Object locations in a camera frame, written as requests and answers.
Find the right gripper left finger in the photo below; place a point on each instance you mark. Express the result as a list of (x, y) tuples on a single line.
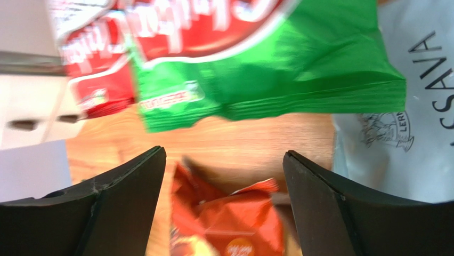
[(109, 214)]

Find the cream orange cassava chips bag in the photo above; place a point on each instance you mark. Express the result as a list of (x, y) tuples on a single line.
[(208, 221)]

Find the light blue cassava chips bag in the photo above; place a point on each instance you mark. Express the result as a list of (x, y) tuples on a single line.
[(410, 153)]

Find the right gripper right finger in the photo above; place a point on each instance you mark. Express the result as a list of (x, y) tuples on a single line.
[(337, 216)]

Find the red Chuba chips bag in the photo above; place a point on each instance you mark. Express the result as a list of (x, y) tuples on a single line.
[(94, 41)]

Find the green Chuba chips bag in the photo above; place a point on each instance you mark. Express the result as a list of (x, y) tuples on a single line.
[(257, 59)]

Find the white three-drawer organizer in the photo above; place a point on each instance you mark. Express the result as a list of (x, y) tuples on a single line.
[(37, 105)]

